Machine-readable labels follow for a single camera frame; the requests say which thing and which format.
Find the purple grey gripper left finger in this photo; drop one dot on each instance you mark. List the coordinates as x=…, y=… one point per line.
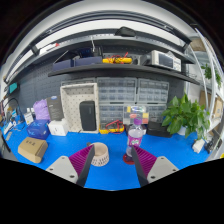
x=74, y=168

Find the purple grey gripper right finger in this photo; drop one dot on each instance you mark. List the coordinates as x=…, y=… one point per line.
x=150, y=168

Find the clear plastic water bottle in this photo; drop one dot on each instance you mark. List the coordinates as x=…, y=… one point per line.
x=135, y=135

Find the red round coaster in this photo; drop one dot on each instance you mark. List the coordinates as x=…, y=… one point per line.
x=128, y=160

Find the beige perforated cup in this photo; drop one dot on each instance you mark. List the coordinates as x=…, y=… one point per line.
x=101, y=157

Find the black flat case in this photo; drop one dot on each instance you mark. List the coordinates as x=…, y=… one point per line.
x=156, y=129

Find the white small box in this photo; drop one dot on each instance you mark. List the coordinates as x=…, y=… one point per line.
x=58, y=128

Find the brown cardboard box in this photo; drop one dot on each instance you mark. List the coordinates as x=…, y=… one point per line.
x=33, y=149

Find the yellow red clamp meter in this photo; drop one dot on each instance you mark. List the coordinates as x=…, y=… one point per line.
x=114, y=127

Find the colourful parts organiser box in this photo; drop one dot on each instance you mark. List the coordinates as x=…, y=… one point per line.
x=132, y=112

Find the white power adapter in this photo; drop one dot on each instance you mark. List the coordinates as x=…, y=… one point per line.
x=198, y=145

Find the black rectangular speaker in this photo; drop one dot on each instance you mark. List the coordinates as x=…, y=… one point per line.
x=88, y=115

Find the dark grey upright box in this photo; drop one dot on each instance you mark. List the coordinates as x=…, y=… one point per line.
x=55, y=108

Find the green potted plant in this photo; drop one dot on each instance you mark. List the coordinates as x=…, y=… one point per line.
x=183, y=113

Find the purple plastic bag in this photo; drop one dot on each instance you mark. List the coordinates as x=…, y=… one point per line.
x=41, y=110

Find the beige pegboard tray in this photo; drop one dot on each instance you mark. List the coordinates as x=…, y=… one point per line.
x=71, y=97

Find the grey drawer cabinet right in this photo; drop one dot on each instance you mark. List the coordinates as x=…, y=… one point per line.
x=153, y=95

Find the grey drawer cabinet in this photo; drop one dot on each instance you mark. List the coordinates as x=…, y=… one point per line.
x=114, y=93
x=153, y=95

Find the grey drawer cabinet left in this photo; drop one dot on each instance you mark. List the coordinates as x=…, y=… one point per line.
x=114, y=93

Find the dark blue storage bin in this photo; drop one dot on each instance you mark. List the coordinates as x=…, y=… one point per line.
x=76, y=62

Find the grey oscilloscope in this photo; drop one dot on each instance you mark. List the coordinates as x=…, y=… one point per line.
x=166, y=60

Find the yellow multimeter on shelf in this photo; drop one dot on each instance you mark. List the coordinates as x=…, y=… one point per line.
x=117, y=59

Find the white metal rack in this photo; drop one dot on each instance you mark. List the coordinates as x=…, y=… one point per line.
x=211, y=78

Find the black wall shelf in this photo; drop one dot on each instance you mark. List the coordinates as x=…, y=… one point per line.
x=124, y=70

